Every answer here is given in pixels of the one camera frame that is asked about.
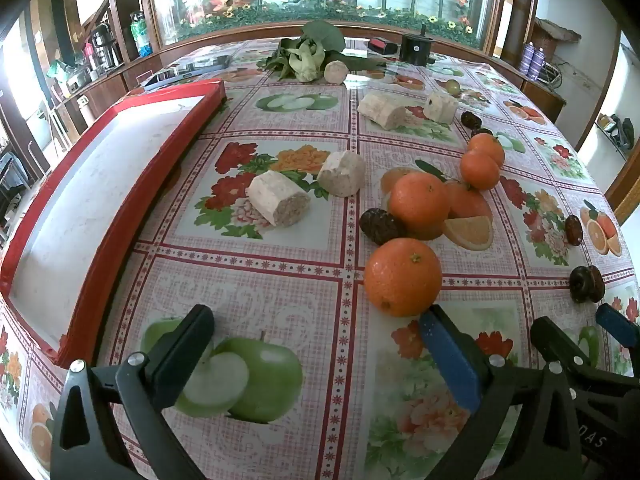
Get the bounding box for red tray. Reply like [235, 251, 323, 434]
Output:
[0, 80, 226, 368]

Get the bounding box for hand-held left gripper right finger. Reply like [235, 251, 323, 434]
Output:
[419, 305, 583, 480]

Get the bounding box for wooden sideboard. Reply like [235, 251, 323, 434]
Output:
[50, 50, 166, 131]

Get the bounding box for black thermos jug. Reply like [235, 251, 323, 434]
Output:
[90, 24, 121, 68]

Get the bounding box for black box device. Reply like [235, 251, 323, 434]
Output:
[400, 24, 435, 66]

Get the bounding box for green leafy vegetable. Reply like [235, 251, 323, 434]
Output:
[257, 20, 388, 82]

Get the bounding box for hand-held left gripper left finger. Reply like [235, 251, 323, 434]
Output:
[50, 305, 216, 480]

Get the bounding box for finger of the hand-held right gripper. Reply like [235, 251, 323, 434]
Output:
[595, 303, 640, 350]
[530, 316, 640, 401]

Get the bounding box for green plastic bottle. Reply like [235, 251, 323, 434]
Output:
[130, 11, 153, 57]

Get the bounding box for floral printed tablecloth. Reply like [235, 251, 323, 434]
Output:
[0, 37, 640, 480]

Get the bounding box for small orange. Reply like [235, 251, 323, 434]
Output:
[467, 132, 506, 166]
[459, 151, 501, 191]

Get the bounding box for large orange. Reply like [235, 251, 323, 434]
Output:
[388, 170, 451, 237]
[363, 237, 444, 318]

